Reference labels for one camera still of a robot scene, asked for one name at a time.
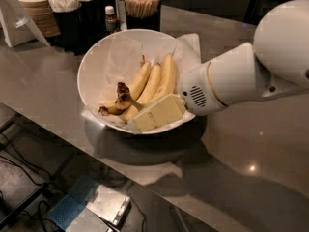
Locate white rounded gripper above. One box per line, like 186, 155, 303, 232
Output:
128, 61, 227, 132

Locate yellow banana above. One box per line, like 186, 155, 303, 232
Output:
120, 64, 162, 122
98, 57, 151, 116
115, 53, 177, 111

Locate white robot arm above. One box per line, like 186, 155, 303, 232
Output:
128, 0, 309, 133

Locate white ceramic bowl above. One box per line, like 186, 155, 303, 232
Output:
76, 28, 207, 136

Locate white paper bowl liner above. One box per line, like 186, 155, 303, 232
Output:
77, 30, 201, 134

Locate black holder of wooden stirrers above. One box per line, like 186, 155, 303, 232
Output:
124, 0, 160, 31

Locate small brown glass bottle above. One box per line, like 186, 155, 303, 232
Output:
105, 6, 117, 32

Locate black holder of white packets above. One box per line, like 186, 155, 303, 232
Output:
48, 0, 100, 54

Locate blue and silver floor device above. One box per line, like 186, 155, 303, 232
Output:
49, 176, 130, 232

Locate stack of paper cups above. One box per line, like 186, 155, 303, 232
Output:
18, 0, 60, 38

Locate black metal floor frame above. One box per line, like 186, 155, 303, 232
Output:
0, 114, 49, 232

